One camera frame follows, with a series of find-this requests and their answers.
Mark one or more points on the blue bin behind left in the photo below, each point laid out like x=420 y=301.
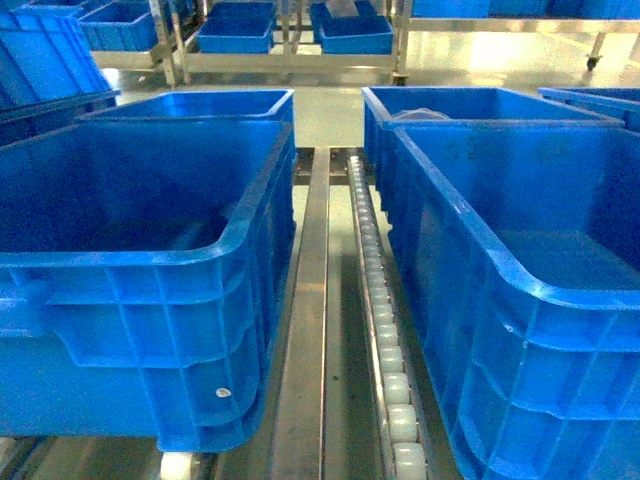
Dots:
x=193 y=110

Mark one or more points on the large blue bin right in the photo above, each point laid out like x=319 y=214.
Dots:
x=518 y=249

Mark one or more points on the steel centre rail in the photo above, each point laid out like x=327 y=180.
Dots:
x=297 y=450

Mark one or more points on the large blue bin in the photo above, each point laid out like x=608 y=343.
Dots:
x=518 y=249
x=143 y=269

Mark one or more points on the large blue bin left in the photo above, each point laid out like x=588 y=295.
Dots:
x=143 y=269

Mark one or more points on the blue bin behind right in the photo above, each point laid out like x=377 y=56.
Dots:
x=387 y=108

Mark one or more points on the white roller conveyor track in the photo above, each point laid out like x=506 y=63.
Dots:
x=401 y=444

